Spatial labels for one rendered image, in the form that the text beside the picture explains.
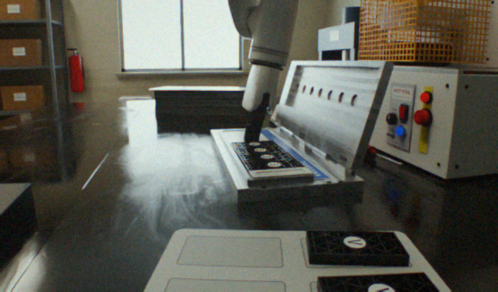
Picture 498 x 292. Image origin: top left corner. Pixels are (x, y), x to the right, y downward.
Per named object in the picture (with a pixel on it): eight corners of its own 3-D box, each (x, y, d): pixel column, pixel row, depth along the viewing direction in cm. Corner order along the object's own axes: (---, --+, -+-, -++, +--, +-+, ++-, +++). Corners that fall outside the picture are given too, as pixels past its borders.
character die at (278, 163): (243, 168, 58) (243, 162, 58) (296, 165, 60) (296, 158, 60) (248, 177, 53) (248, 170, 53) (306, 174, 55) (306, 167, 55)
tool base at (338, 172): (210, 138, 91) (210, 124, 90) (282, 135, 95) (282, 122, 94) (237, 203, 48) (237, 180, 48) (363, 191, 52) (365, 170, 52)
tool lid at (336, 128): (292, 61, 91) (297, 62, 92) (272, 125, 94) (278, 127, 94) (385, 60, 49) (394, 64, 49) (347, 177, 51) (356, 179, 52)
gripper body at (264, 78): (246, 58, 75) (236, 105, 77) (256, 57, 65) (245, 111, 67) (277, 64, 77) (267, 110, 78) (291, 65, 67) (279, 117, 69)
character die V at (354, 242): (305, 238, 37) (306, 229, 36) (392, 240, 36) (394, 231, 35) (309, 264, 32) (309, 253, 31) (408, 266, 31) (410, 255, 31)
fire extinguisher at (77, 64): (72, 91, 377) (68, 48, 368) (87, 91, 381) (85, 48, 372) (68, 93, 363) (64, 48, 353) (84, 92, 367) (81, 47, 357)
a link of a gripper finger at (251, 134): (250, 112, 72) (243, 141, 73) (253, 114, 69) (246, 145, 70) (263, 114, 73) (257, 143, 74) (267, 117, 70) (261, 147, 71)
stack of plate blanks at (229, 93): (154, 114, 134) (153, 89, 132) (166, 109, 147) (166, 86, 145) (250, 115, 129) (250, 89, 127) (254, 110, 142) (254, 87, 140)
